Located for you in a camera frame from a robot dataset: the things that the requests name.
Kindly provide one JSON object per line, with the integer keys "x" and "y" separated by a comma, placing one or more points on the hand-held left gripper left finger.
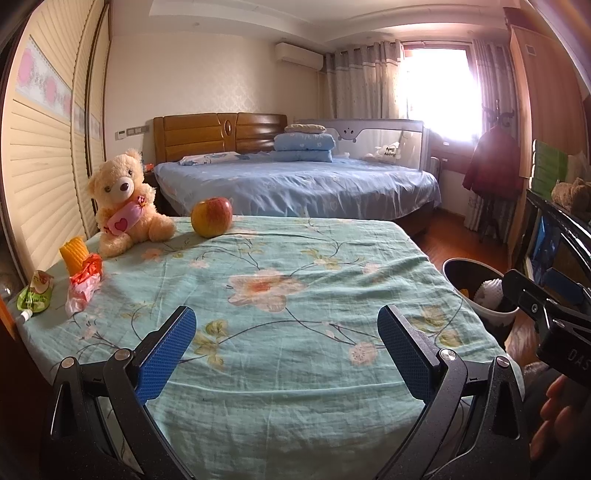
{"x": 166, "y": 355}

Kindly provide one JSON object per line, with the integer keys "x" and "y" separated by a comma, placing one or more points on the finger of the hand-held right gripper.
{"x": 563, "y": 288}
{"x": 526, "y": 295}

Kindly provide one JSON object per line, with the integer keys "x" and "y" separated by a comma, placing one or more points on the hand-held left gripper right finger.
{"x": 406, "y": 355}

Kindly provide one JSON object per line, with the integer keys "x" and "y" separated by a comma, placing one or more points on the white foam fruit net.
{"x": 489, "y": 293}

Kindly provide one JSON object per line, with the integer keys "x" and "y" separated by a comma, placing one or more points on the round trash bin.
{"x": 455, "y": 281}

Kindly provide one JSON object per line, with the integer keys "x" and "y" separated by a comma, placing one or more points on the person's right hand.
{"x": 565, "y": 420}

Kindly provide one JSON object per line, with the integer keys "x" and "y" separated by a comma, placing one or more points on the black television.
{"x": 540, "y": 249}

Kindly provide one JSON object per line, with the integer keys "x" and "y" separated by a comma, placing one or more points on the brown plush toy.
{"x": 570, "y": 196}

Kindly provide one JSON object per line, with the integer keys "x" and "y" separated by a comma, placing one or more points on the orange and pink wrapper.
{"x": 85, "y": 281}

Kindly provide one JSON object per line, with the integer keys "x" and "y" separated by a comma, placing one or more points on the green box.
{"x": 549, "y": 168}

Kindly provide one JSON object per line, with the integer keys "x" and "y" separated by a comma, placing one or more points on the dark red hanging garment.
{"x": 491, "y": 166}

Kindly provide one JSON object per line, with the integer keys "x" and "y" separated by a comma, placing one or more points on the yellow foam fruit net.
{"x": 76, "y": 256}

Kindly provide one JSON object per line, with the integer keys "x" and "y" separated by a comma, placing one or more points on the green drink pouch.
{"x": 37, "y": 293}

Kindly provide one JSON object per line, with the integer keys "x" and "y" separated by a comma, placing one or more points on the red apple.
{"x": 212, "y": 217}

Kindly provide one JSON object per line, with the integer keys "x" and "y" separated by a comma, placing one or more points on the cream teddy bear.
{"x": 124, "y": 203}

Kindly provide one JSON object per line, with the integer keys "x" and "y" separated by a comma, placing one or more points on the wooden coat rack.
{"x": 497, "y": 113}

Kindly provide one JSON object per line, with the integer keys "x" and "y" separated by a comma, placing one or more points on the bed with blue sheet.
{"x": 300, "y": 184}

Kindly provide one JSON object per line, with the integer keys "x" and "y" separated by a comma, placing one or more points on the white printed cloth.
{"x": 212, "y": 159}

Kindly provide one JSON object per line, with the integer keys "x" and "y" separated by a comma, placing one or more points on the bright window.
{"x": 438, "y": 92}

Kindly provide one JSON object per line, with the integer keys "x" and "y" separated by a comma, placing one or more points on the grey patterned curtain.
{"x": 360, "y": 83}
{"x": 491, "y": 74}

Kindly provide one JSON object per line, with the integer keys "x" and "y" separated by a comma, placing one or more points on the wooden headboard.
{"x": 203, "y": 134}

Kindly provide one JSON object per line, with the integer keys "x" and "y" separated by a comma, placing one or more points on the cream sliding door wardrobe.
{"x": 46, "y": 161}

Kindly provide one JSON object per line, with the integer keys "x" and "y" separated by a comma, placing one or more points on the stack of blue pillows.
{"x": 302, "y": 145}

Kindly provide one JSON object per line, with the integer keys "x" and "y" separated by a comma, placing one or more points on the small beige pillow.
{"x": 304, "y": 129}

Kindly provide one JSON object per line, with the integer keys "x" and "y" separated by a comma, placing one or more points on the white air conditioner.
{"x": 299, "y": 56}

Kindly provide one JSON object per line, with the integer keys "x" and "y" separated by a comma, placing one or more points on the grey bed guard rail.
{"x": 369, "y": 134}

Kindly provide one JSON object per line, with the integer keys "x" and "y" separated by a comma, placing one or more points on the wall switch panel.
{"x": 131, "y": 132}

